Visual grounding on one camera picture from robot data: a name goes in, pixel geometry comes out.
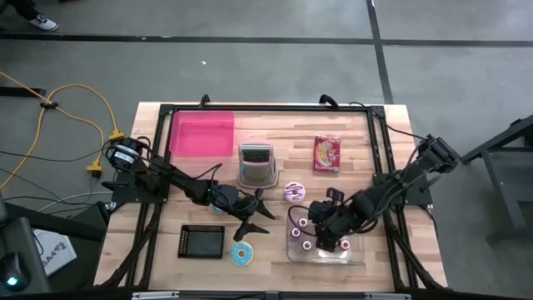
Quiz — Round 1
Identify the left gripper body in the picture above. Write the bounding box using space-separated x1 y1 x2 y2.
212 185 262 222

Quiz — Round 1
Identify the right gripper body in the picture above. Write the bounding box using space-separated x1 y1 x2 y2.
307 198 356 245

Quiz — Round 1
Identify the pink frosted donut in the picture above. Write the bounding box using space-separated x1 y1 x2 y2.
283 181 307 204

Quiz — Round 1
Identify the clear plastic container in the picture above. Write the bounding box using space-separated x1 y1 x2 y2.
286 209 366 264

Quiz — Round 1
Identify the pink steel box grater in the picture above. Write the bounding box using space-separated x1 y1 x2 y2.
237 142 280 190

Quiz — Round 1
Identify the black plastic basket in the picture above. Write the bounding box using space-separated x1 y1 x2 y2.
177 224 226 260

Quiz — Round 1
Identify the red snack packet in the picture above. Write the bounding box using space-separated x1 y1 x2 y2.
312 134 341 173

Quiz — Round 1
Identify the pink plastic bin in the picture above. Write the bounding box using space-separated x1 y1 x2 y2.
168 110 237 158

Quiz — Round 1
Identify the grey desk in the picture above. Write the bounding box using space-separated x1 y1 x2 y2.
0 199 107 300

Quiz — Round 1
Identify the black metal stand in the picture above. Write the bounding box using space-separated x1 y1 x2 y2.
460 112 533 245

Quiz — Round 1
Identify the white cardboard box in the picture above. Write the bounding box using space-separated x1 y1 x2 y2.
32 227 78 277

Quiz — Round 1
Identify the black computer mouse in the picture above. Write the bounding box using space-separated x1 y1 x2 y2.
0 252 32 293

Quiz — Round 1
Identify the black floor bar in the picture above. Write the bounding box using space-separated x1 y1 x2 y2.
0 87 47 98

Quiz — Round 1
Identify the person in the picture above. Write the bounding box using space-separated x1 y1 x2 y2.
6 0 42 22

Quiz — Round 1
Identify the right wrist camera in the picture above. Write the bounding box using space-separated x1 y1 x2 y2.
326 187 346 204

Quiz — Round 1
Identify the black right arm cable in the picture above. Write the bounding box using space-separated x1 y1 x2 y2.
286 203 330 238

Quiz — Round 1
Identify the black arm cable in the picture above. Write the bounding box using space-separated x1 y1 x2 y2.
286 203 330 238
192 162 226 197

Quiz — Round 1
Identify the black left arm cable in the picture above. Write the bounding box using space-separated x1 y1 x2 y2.
192 162 226 197

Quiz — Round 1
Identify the silver aluminium bracket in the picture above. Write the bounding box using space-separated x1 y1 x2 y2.
365 292 412 300
132 291 180 300

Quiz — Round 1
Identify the black aluminium table frame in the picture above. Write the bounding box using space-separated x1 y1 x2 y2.
93 102 449 293

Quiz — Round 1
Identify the thin black floor cable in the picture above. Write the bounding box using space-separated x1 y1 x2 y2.
349 101 430 141
0 148 113 197

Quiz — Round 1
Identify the white floor cable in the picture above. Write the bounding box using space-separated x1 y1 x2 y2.
37 190 114 213

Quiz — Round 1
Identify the yellow extension cable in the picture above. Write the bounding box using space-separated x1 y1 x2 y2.
0 70 126 191

